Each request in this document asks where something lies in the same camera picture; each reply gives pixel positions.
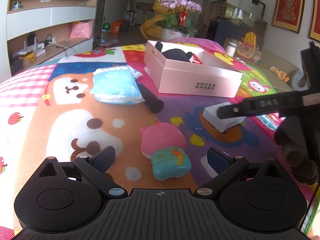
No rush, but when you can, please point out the pink and teal toy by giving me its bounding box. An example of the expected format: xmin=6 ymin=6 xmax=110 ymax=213
xmin=139 ymin=121 xmax=191 ymax=181

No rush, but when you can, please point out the black cylinder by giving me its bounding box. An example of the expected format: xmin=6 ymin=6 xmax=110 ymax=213
xmin=137 ymin=83 xmax=164 ymax=114

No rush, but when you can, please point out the purple orchid flower pot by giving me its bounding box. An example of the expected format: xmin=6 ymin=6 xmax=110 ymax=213
xmin=155 ymin=0 xmax=202 ymax=41

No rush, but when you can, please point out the yellow red toy bag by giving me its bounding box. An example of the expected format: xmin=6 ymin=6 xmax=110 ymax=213
xmin=236 ymin=32 xmax=259 ymax=60

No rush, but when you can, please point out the blue tissue pack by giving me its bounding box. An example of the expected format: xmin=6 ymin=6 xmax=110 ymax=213
xmin=91 ymin=65 xmax=144 ymax=105

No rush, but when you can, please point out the glass fish tank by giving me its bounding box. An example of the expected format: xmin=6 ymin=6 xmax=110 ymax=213
xmin=208 ymin=0 xmax=267 ymax=32

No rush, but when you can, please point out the white tv cabinet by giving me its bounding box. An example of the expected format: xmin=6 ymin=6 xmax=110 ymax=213
xmin=1 ymin=0 xmax=98 ymax=82

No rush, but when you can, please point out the colourful cartoon play mat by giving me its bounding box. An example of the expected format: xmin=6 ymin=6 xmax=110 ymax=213
xmin=0 ymin=36 xmax=320 ymax=240

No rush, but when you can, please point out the red white item in box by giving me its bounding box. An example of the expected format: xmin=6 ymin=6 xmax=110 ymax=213
xmin=189 ymin=54 xmax=203 ymax=64

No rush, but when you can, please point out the white usb charger box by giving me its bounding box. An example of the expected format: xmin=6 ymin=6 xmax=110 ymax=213
xmin=202 ymin=102 xmax=245 ymax=132

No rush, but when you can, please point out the white cup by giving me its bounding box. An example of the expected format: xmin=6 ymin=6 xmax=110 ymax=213
xmin=225 ymin=41 xmax=237 ymax=57

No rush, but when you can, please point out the red framed picture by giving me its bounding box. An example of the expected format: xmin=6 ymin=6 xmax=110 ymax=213
xmin=272 ymin=0 xmax=305 ymax=33

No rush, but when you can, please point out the pink gift bag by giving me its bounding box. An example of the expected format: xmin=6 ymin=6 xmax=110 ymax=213
xmin=69 ymin=21 xmax=92 ymax=39

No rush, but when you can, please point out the yellow plush bear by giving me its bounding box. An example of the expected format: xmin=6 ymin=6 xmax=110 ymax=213
xmin=140 ymin=0 xmax=168 ymax=41

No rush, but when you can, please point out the black plush toy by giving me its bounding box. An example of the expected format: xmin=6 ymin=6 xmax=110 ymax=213
xmin=155 ymin=41 xmax=193 ymax=62

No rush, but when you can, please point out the orange box on floor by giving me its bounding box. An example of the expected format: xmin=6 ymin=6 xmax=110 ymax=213
xmin=111 ymin=21 xmax=123 ymax=34

